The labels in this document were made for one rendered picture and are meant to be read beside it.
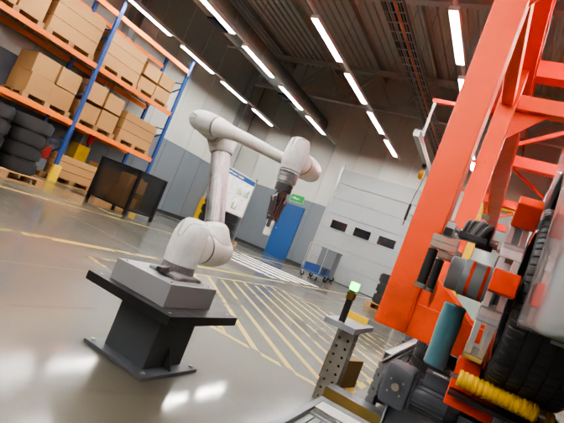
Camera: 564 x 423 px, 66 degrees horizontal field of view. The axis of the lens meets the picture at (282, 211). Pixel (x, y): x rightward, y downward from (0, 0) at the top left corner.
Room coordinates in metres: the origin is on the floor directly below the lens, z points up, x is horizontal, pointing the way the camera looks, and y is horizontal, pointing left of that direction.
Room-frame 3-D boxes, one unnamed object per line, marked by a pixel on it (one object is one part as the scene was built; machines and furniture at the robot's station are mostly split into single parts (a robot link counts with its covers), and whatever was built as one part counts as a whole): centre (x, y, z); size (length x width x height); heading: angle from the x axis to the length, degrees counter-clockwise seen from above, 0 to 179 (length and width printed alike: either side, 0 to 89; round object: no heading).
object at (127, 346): (2.02, 0.35, 0.15); 0.50 x 0.50 x 0.30; 62
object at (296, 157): (1.90, 0.03, 1.09); 0.13 x 0.11 x 0.16; 151
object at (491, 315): (1.61, -0.84, 0.85); 0.54 x 0.07 x 0.54; 154
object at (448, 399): (1.59, -0.87, 0.48); 0.16 x 0.12 x 0.17; 64
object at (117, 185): (9.58, 3.32, 0.48); 1.27 x 0.88 x 0.97; 62
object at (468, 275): (1.64, -0.78, 0.85); 0.21 x 0.14 x 0.14; 64
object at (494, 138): (3.97, -1.57, 1.75); 0.19 x 0.19 x 2.45; 64
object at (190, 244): (2.03, 0.34, 0.56); 0.18 x 0.16 x 0.22; 151
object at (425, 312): (2.08, -1.03, 0.69); 0.52 x 0.17 x 0.35; 64
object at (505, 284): (1.33, -0.71, 0.85); 0.09 x 0.08 x 0.07; 154
